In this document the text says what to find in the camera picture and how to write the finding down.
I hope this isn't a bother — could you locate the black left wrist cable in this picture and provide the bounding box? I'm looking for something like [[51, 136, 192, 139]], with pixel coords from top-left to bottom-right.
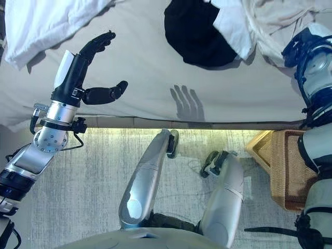
[[29, 114, 85, 151]]

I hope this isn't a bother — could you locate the beige bed base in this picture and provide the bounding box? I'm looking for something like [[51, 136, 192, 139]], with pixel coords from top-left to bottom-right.
[[77, 115, 307, 130]]

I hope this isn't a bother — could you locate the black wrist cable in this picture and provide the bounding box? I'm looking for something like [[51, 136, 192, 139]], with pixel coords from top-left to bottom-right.
[[294, 38, 332, 104], [29, 114, 85, 151]]

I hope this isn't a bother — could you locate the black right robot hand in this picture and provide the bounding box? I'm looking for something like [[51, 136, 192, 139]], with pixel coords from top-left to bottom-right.
[[282, 22, 332, 68]]

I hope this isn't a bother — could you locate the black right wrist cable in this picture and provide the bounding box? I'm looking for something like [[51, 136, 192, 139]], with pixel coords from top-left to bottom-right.
[[294, 38, 332, 104]]

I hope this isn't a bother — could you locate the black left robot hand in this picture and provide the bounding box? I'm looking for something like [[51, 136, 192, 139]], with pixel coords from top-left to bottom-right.
[[50, 30, 129, 107]]

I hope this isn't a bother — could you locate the black garment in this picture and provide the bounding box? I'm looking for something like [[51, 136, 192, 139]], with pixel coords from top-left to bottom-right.
[[164, 0, 239, 66]]

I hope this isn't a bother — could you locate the cream white garment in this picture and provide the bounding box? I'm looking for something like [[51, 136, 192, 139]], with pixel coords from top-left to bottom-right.
[[243, 0, 332, 70]]

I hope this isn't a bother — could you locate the white pillow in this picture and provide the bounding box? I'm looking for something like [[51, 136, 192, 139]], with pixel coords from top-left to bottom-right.
[[4, 0, 125, 70]]

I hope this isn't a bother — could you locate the bed with beige cover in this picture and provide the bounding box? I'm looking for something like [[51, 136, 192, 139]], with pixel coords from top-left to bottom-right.
[[0, 0, 332, 133]]

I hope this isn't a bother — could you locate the silver right robot leg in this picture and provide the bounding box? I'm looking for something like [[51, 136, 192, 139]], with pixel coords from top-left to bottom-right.
[[199, 150, 246, 248]]

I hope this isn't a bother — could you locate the woven wicker basket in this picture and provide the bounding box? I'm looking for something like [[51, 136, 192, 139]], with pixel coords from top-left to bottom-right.
[[245, 129, 320, 212]]

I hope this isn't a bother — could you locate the grey robot torso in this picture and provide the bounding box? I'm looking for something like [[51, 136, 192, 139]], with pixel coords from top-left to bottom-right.
[[59, 225, 234, 249]]

